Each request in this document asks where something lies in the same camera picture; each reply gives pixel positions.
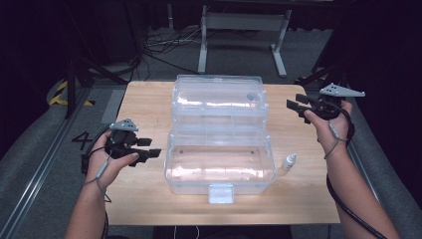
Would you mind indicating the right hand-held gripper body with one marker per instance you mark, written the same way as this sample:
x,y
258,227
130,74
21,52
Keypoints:
x,y
326,106

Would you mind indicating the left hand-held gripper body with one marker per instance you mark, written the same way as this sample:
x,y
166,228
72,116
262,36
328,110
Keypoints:
x,y
121,141

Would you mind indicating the clear plastic storage box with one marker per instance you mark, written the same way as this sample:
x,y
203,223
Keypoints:
x,y
219,146

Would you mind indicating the person's right hand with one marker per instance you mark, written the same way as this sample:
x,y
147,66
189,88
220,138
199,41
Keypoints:
x,y
331,132

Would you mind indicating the person's left hand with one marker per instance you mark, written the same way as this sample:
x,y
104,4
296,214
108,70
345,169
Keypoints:
x,y
106,169

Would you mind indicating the black metal stand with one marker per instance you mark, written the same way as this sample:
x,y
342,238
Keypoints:
x,y
71,86
318,74

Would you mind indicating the grey floor plate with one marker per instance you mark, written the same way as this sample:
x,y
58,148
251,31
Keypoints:
x,y
112,106

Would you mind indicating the yellow black hazard tape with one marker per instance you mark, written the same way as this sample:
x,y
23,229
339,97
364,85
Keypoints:
x,y
56,98

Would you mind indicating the grey metal table frame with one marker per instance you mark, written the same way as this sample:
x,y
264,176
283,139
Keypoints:
x,y
244,22

